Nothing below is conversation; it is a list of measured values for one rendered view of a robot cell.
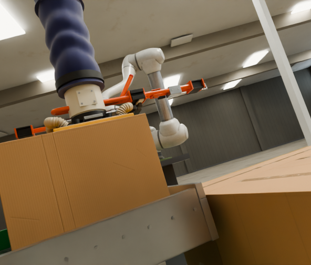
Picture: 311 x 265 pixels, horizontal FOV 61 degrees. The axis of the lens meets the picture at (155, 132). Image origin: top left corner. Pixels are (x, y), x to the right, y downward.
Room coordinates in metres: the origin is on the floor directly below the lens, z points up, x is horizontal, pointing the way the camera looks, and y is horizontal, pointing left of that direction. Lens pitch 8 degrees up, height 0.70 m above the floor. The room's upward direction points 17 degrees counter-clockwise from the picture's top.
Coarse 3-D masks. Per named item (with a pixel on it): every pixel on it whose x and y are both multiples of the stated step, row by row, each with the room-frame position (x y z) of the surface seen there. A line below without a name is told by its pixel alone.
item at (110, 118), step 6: (108, 114) 1.14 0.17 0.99; (126, 114) 1.13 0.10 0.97; (132, 114) 1.14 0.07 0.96; (78, 120) 1.09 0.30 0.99; (96, 120) 1.08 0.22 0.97; (102, 120) 1.09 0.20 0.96; (108, 120) 1.10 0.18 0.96; (66, 126) 1.03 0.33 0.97; (72, 126) 1.04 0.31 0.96; (78, 126) 1.05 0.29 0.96
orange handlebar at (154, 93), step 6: (156, 90) 1.32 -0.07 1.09; (162, 90) 1.33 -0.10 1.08; (168, 90) 1.34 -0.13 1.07; (186, 90) 1.43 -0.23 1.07; (126, 96) 1.26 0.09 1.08; (150, 96) 1.35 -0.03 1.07; (156, 96) 1.35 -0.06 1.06; (108, 102) 1.22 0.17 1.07; (114, 102) 1.24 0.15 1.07; (120, 102) 1.29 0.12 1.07; (126, 102) 1.30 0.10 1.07; (60, 108) 1.14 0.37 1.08; (66, 108) 1.15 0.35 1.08; (54, 114) 1.15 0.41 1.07; (60, 114) 1.18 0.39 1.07; (36, 132) 1.36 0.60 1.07
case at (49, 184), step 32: (96, 128) 1.04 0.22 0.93; (128, 128) 1.09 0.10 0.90; (0, 160) 0.91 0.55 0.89; (32, 160) 0.95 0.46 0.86; (64, 160) 0.99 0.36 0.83; (96, 160) 1.03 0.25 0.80; (128, 160) 1.08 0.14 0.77; (0, 192) 0.90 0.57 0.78; (32, 192) 0.94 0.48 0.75; (64, 192) 0.98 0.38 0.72; (96, 192) 1.02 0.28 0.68; (128, 192) 1.07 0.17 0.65; (160, 192) 1.12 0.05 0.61; (32, 224) 0.93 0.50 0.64; (64, 224) 0.97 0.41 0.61
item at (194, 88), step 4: (192, 80) 1.39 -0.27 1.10; (196, 80) 1.40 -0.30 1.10; (200, 80) 1.42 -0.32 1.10; (188, 84) 1.40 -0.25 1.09; (192, 84) 1.39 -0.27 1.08; (196, 84) 1.40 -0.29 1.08; (200, 84) 1.41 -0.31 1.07; (204, 84) 1.41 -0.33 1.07; (192, 88) 1.38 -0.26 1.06; (196, 88) 1.39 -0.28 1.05; (200, 88) 1.42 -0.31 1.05; (188, 92) 1.42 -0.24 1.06; (192, 92) 1.44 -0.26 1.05
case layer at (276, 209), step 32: (288, 160) 1.45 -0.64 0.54; (224, 192) 1.03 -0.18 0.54; (256, 192) 0.84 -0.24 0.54; (288, 192) 0.73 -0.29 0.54; (224, 224) 1.06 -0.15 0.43; (256, 224) 0.89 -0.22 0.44; (288, 224) 0.76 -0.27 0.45; (192, 256) 1.43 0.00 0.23; (224, 256) 1.13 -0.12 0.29; (256, 256) 0.94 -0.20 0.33; (288, 256) 0.80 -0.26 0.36
